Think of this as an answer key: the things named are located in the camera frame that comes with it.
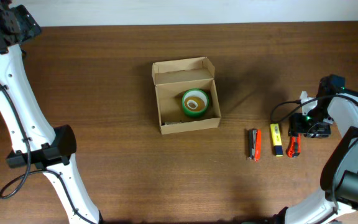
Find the black orange stapler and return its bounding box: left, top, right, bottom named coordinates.
left=249, top=129, right=262, bottom=161

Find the blue white marker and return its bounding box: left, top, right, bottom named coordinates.
left=162, top=121, right=186, bottom=126

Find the orange utility knife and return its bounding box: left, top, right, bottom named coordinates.
left=287, top=134, right=301, bottom=158

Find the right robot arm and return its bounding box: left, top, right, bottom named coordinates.
left=269, top=74, right=358, bottom=223

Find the small yellow tape roll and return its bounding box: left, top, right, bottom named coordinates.
left=185, top=96, right=206, bottom=112

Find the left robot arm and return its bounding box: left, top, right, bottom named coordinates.
left=0, top=1, right=103, bottom=223

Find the yellow blue highlighter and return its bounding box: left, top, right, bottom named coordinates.
left=270, top=123, right=283, bottom=157

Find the cardboard box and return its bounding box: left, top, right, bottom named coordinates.
left=152, top=57, right=221, bottom=134

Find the green tape roll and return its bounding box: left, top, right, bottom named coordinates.
left=181, top=88, right=209, bottom=118

